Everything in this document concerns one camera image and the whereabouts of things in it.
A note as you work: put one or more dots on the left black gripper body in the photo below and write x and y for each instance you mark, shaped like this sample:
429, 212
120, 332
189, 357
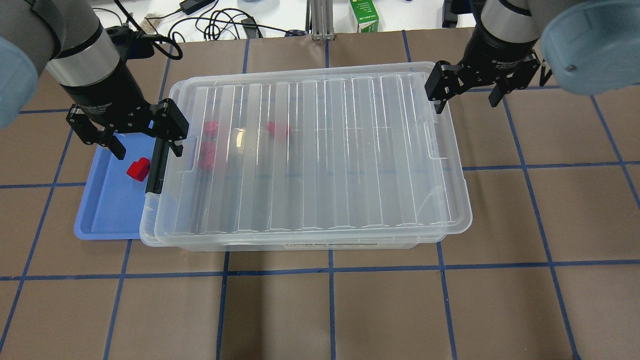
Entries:
106, 93

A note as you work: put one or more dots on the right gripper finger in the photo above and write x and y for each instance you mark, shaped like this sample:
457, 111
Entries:
439, 105
498, 93

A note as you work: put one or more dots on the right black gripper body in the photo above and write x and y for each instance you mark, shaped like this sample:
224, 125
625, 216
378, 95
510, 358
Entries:
495, 52

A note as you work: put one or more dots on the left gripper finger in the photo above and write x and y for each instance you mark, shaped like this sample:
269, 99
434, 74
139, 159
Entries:
176, 147
116, 147

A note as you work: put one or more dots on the red block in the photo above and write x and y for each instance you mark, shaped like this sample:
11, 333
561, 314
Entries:
210, 129
139, 170
278, 130
206, 156

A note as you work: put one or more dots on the clear plastic box lid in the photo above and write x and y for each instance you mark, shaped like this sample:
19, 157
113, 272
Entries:
368, 97

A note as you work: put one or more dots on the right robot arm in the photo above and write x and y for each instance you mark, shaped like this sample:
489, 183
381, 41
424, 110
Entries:
588, 46

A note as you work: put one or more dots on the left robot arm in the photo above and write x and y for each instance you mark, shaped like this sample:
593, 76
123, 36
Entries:
67, 39

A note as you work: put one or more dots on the clear plastic storage box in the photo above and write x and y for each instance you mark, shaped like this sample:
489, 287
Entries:
332, 188

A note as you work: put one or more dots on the blue plastic tray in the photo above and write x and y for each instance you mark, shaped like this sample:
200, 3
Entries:
112, 202

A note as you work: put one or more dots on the green white carton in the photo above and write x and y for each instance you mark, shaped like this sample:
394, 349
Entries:
364, 15

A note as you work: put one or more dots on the black power adapter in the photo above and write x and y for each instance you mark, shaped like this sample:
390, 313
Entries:
189, 7

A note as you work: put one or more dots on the black box latch handle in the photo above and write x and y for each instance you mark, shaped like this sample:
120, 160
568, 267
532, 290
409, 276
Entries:
156, 176

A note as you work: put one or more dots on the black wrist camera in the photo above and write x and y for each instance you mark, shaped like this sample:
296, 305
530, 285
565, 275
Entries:
131, 44

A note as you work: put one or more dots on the aluminium frame post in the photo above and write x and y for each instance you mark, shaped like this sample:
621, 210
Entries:
320, 20

